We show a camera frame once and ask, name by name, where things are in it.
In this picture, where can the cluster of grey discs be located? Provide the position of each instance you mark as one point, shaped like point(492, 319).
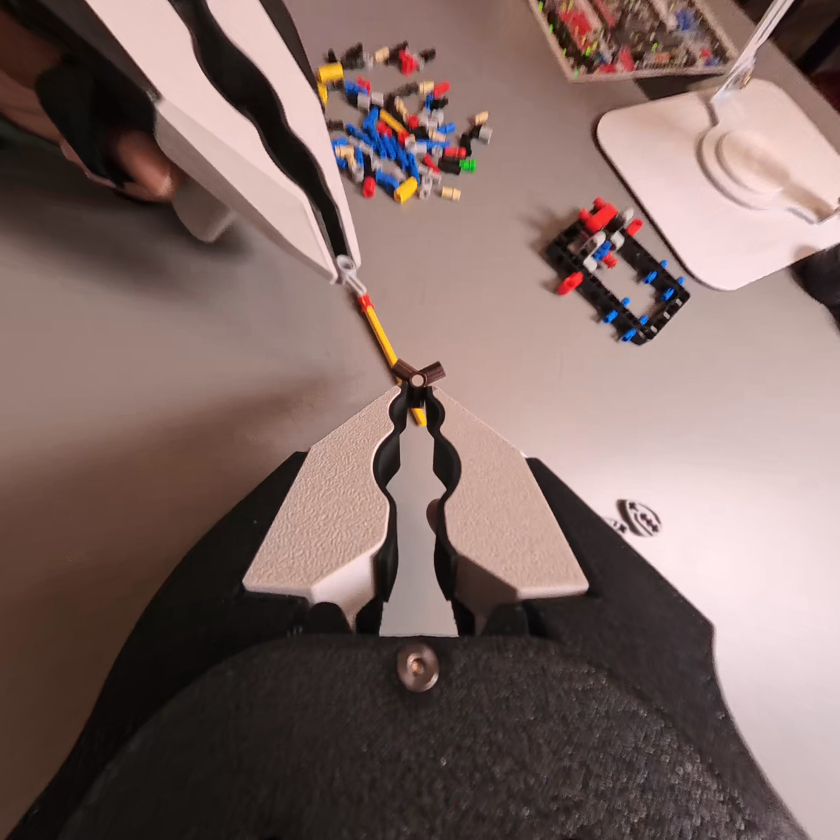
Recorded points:
point(640, 518)

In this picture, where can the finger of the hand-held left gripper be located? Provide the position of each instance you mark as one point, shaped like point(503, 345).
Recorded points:
point(282, 59)
point(216, 151)

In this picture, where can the pile of small lego pieces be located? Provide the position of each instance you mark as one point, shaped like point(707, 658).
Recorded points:
point(394, 131)

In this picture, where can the colourful sticker sheet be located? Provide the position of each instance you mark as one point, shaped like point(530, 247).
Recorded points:
point(623, 39)

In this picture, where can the yellow lego axle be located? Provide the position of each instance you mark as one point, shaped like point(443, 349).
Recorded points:
point(380, 334)

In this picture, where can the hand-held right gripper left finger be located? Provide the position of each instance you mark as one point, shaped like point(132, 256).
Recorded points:
point(328, 518)

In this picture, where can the black lego frame assembly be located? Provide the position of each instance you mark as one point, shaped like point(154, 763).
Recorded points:
point(590, 294)

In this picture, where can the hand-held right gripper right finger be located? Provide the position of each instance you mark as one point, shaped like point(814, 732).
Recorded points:
point(505, 525)

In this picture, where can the white book stand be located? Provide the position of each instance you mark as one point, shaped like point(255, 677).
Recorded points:
point(656, 164)

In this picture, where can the brown lego connector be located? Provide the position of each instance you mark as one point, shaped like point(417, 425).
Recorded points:
point(420, 379)

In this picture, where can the person's left hand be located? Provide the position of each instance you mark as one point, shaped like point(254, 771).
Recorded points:
point(148, 174)

